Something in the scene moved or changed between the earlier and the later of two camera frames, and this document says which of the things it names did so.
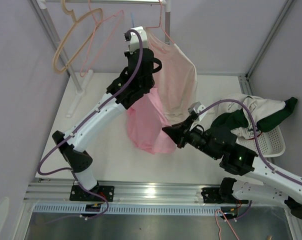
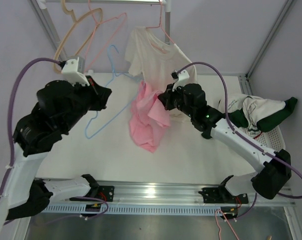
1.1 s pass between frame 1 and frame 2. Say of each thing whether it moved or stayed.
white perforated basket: stayed
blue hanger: moved
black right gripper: moved
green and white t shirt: stayed
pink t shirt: moved
